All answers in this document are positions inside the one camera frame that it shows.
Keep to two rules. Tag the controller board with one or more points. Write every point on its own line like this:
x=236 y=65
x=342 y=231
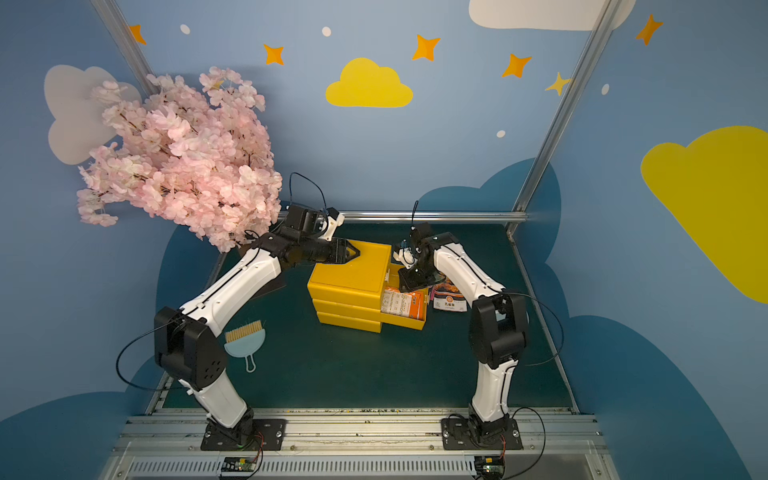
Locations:
x=238 y=467
x=488 y=468

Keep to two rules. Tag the yellow drawer cabinet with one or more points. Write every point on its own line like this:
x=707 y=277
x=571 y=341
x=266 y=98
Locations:
x=349 y=295

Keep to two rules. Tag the left corner aluminium post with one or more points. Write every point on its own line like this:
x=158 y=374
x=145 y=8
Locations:
x=116 y=24

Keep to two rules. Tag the aluminium mounting rail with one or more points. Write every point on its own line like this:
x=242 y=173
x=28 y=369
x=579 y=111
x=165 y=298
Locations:
x=361 y=444

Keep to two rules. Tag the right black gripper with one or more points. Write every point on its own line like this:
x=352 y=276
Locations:
x=414 y=275

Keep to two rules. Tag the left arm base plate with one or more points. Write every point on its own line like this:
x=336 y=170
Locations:
x=250 y=434

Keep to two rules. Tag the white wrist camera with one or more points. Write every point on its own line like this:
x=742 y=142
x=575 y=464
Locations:
x=334 y=219
x=405 y=257

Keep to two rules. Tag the right controller board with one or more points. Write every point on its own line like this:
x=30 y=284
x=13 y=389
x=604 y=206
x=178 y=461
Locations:
x=488 y=468

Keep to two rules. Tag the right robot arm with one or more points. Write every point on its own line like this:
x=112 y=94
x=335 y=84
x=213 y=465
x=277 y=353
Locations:
x=498 y=329

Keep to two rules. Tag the corner aluminium post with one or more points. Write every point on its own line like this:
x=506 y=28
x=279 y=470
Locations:
x=116 y=24
x=584 y=68

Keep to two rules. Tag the orange white-label seed bag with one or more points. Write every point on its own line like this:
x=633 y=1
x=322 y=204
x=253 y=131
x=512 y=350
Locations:
x=410 y=305

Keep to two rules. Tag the right corner aluminium post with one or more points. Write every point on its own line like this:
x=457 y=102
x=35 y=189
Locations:
x=584 y=68

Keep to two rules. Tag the back horizontal aluminium profile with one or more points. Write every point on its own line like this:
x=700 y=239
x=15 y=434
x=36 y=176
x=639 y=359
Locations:
x=460 y=217

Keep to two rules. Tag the left controller board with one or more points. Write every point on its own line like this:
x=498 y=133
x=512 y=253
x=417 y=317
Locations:
x=238 y=467

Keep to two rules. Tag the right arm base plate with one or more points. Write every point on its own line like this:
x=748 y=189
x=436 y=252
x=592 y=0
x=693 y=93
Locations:
x=469 y=433

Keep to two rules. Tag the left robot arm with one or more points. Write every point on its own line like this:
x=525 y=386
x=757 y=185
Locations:
x=186 y=339

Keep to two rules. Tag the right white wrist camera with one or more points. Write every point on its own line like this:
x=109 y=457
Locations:
x=405 y=257

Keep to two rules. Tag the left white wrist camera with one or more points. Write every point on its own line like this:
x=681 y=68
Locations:
x=334 y=219

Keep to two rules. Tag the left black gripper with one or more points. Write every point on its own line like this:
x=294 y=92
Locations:
x=327 y=252

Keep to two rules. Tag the yellow top drawer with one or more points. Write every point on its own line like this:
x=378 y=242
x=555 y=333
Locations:
x=392 y=280

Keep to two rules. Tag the pink cherry blossom tree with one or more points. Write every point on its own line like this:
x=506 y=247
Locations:
x=200 y=158

